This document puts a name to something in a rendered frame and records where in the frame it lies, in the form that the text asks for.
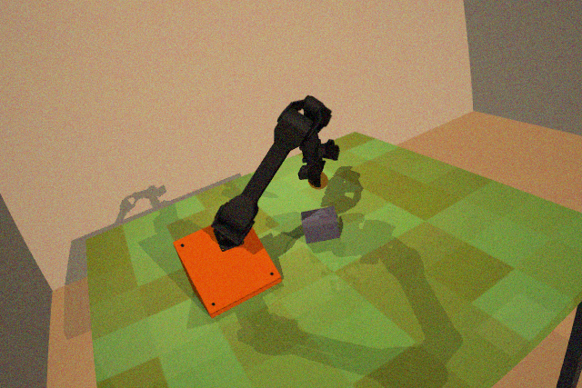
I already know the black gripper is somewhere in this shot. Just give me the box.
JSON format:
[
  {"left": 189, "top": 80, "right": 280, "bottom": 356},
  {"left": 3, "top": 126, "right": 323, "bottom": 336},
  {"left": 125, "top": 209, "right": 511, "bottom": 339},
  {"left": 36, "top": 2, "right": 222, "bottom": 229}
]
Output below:
[{"left": 298, "top": 138, "right": 326, "bottom": 187}]

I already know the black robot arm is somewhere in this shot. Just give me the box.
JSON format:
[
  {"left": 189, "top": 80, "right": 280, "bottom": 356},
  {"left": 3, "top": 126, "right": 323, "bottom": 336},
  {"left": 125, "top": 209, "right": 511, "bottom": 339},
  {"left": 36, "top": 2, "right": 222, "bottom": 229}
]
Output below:
[{"left": 211, "top": 95, "right": 340, "bottom": 252}]

